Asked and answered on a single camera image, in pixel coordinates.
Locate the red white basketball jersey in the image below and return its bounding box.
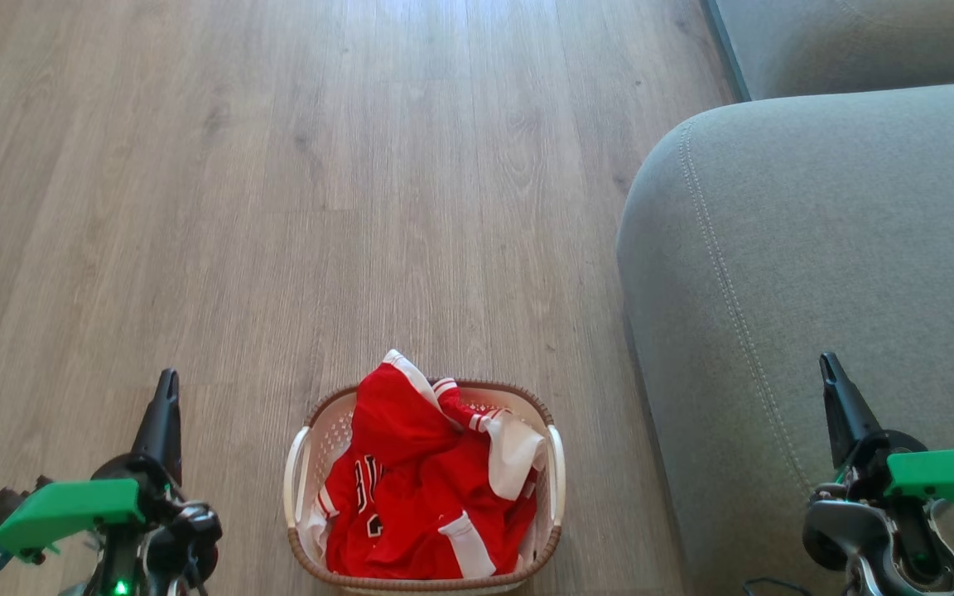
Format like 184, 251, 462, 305
309, 348, 547, 580

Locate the thin black floor cable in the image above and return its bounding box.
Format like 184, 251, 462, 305
743, 576, 814, 596

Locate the white plastic laundry basket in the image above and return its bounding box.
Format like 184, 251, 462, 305
283, 379, 566, 594

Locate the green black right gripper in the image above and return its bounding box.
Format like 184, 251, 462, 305
818, 352, 954, 528

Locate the grey fabric sofa cushion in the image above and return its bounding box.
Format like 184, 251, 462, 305
705, 0, 954, 103

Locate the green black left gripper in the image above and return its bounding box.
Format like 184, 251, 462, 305
0, 368, 224, 574

